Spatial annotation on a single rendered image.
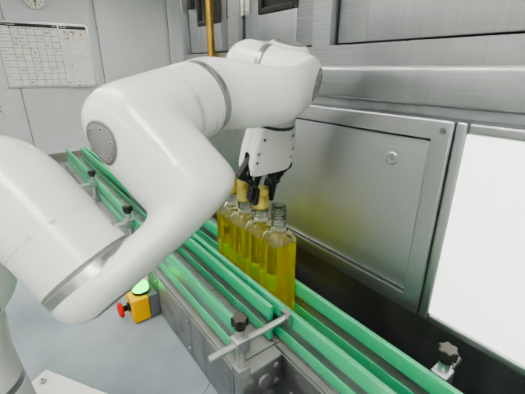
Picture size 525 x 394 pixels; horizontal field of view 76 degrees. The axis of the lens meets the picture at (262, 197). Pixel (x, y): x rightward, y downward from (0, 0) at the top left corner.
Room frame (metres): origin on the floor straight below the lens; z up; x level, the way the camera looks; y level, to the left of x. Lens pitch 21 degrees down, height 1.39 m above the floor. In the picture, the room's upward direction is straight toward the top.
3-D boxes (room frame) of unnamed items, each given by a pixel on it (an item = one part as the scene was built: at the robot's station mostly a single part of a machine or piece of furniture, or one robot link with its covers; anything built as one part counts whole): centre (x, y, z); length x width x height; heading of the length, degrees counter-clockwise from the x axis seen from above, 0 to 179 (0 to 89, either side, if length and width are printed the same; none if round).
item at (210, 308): (1.18, 0.57, 0.93); 1.75 x 0.01 x 0.08; 37
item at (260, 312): (1.22, 0.51, 0.93); 1.75 x 0.01 x 0.08; 37
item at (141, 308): (0.76, 0.33, 0.79); 0.07 x 0.07 x 0.07; 37
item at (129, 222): (0.91, 0.42, 0.94); 0.07 x 0.04 x 0.13; 127
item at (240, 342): (0.46, 0.02, 0.95); 0.17 x 0.03 x 0.12; 127
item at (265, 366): (0.47, 0.01, 0.85); 0.09 x 0.04 x 0.07; 127
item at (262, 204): (0.65, 0.00, 1.14); 0.04 x 0.04 x 0.04
